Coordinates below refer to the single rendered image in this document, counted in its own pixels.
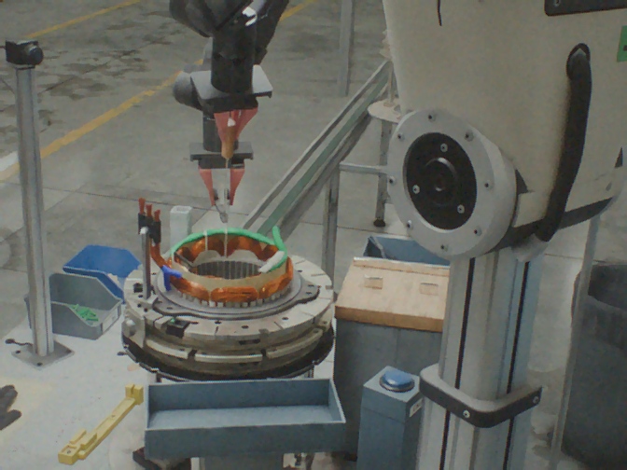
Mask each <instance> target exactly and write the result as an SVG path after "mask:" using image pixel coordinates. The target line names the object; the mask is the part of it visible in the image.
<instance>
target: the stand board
mask: <svg viewBox="0 0 627 470"><path fill-rule="evenodd" d="M365 275H369V276H378V277H383V289H378V288H368V287H364V276H365ZM448 281H449V277H448V276H439V275H431V274H423V273H414V272H407V271H399V270H383V269H375V268H366V267H358V266H354V258H353V261H352V264H351V266H350V269H349V270H347V273H346V276H345V278H344V282H343V284H342V287H341V291H340V293H339V295H338V298H337V300H336V303H335V307H334V319H340V320H347V321H356V322H363V323H371V324H378V325H392V326H401V327H408V328H415V329H423V330H424V331H431V332H439V333H442V326H443V317H444V315H445V309H446V299H447V290H448ZM421 283H433V284H438V285H439V290H438V295H437V296H433V295H426V294H420V285H421Z"/></svg>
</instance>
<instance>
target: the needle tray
mask: <svg viewBox="0 0 627 470"><path fill-rule="evenodd" d="M344 433H345V419H344V417H343V413H342V410H341V404H340V401H339V397H338V395H337V392H336V389H335V385H334V382H333V379H332V377H325V378H295V379H268V380H240V381H226V380H211V382H204V381H183V382H155V383H146V387H145V414H144V453H145V454H146V460H155V459H176V458H197V457H202V470H284V454H285V453H304V452H326V451H343V447H344Z"/></svg>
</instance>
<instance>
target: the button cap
mask: <svg viewBox="0 0 627 470"><path fill-rule="evenodd" d="M383 383H384V384H385V385H387V386H389V387H392V388H398V389H402V388H407V387H409V386H411V375H410V374H409V373H407V372H405V371H403V370H389V371H387V372H385V373H384V374H383Z"/></svg>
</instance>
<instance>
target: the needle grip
mask: <svg viewBox="0 0 627 470"><path fill-rule="evenodd" d="M235 128H236V123H235V121H233V120H232V119H230V121H229V122H228V128H227V133H226V138H225V142H224V143H222V153H221V155H222V156H223V157H224V158H231V157H233V154H234V142H235V140H234V139H235Z"/></svg>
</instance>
